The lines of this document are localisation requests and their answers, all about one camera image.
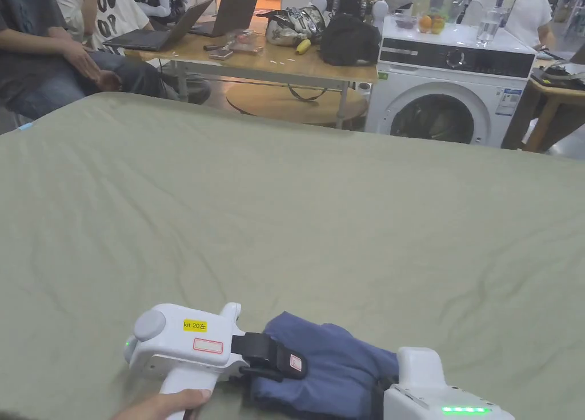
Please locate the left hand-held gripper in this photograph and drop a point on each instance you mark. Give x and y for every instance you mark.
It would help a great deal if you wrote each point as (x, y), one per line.
(183, 347)

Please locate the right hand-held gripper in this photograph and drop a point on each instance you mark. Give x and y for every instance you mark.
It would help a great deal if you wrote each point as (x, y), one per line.
(425, 397)

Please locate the dark blue shirt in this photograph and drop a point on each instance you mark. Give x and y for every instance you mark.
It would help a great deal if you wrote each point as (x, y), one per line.
(338, 360)

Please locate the person's left hand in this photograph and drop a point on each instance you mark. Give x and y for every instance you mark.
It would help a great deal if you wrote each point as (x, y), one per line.
(155, 406)

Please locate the bed with pale green sheet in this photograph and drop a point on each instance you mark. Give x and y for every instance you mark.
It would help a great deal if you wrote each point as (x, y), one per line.
(274, 219)

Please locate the white washing machine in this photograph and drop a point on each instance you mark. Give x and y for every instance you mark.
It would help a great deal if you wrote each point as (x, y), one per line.
(484, 72)

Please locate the black and white robot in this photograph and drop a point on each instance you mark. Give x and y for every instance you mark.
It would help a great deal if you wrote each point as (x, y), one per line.
(352, 1)

